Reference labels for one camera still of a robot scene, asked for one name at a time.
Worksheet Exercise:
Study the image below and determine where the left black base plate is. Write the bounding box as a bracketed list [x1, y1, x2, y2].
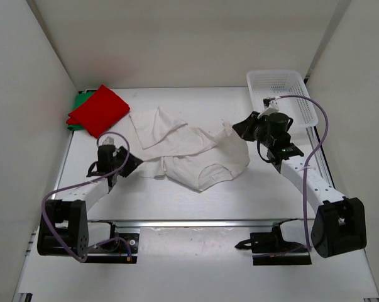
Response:
[85, 227, 140, 264]

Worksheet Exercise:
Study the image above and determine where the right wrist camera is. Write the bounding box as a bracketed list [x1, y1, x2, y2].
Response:
[258, 97, 280, 119]

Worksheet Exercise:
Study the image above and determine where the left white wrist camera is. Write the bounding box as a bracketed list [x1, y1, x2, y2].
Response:
[101, 136, 115, 146]

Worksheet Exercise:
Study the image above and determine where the green t shirt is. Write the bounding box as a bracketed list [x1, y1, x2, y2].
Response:
[66, 92, 94, 131]

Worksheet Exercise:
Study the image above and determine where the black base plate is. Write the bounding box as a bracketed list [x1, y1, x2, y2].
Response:
[85, 227, 140, 264]
[250, 232, 312, 266]

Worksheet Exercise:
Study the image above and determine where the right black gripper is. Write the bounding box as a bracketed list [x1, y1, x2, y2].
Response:
[234, 113, 275, 149]

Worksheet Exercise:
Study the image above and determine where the red t shirt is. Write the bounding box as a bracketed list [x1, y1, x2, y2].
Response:
[68, 85, 130, 138]

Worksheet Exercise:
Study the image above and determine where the white t shirt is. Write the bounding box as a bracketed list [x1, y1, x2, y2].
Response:
[128, 108, 250, 192]

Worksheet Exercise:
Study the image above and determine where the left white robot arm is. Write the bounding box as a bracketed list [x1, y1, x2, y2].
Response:
[37, 144, 143, 262]

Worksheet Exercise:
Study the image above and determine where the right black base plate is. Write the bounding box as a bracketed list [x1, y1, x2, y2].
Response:
[250, 232, 312, 266]

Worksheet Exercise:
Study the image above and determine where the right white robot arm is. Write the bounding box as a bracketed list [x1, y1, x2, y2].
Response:
[233, 111, 367, 258]

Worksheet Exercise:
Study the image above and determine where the white plastic basket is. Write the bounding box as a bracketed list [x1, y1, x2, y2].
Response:
[246, 70, 319, 128]

